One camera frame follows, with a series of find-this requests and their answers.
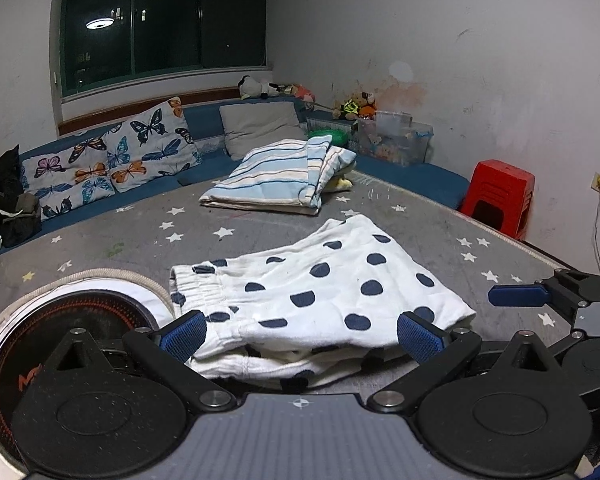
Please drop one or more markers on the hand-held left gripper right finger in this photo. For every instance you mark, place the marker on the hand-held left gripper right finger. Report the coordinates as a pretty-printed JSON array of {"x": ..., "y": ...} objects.
[{"x": 417, "y": 338}]

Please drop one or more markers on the pink plush toy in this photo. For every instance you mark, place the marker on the pink plush toy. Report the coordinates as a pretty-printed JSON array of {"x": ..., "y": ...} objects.
[{"x": 300, "y": 95}]

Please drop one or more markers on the blue sofa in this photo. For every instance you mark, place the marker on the blue sofa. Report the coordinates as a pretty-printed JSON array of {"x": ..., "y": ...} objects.
[{"x": 210, "y": 120}]

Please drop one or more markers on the grey pillow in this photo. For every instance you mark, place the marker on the grey pillow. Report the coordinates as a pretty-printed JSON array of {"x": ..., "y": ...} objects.
[{"x": 260, "y": 130}]

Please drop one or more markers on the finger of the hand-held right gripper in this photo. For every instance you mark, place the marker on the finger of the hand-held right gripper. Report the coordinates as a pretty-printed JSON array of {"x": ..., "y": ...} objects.
[{"x": 517, "y": 296}]

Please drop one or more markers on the round built-in induction cooktop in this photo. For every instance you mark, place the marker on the round built-in induction cooktop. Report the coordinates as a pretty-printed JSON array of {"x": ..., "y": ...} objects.
[{"x": 80, "y": 310}]

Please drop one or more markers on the red plastic stool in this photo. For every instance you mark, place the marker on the red plastic stool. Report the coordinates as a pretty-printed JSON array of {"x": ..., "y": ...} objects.
[{"x": 500, "y": 195}]

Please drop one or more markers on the clear plastic storage box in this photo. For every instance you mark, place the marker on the clear plastic storage box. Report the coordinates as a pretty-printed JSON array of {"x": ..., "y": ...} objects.
[{"x": 395, "y": 140}]

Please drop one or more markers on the black bag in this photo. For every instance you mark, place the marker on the black bag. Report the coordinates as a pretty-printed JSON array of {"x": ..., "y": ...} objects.
[{"x": 10, "y": 200}]

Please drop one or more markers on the orange plush toy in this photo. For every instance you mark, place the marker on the orange plush toy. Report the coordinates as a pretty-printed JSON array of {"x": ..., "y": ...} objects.
[{"x": 367, "y": 107}]

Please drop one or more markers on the green framed window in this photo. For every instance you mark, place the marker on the green framed window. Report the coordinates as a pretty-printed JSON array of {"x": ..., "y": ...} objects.
[{"x": 165, "y": 25}]

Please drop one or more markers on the green plastic basin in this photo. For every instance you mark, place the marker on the green plastic basin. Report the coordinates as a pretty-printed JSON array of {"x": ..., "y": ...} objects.
[{"x": 330, "y": 137}]

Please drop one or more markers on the white navy polka-dot pants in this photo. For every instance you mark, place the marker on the white navy polka-dot pants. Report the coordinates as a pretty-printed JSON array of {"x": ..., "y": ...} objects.
[{"x": 340, "y": 270}]

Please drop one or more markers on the pale yellow soft item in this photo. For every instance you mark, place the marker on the pale yellow soft item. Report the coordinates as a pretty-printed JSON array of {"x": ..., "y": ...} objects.
[{"x": 341, "y": 184}]

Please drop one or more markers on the green yellow plush toy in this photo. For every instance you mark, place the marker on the green yellow plush toy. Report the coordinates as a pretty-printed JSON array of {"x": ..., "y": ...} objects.
[{"x": 347, "y": 109}]

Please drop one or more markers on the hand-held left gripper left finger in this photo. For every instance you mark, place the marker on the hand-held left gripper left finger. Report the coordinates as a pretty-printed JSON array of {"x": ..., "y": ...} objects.
[{"x": 185, "y": 336}]

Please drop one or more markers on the black white plush toy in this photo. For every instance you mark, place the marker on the black white plush toy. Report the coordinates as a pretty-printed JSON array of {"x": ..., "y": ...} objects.
[{"x": 255, "y": 87}]

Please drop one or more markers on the folded blue striped cloth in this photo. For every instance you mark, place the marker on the folded blue striped cloth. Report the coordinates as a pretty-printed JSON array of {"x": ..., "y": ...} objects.
[{"x": 275, "y": 175}]

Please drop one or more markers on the grey star print tablecloth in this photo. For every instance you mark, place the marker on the grey star print tablecloth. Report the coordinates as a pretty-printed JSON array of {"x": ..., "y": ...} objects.
[{"x": 420, "y": 220}]

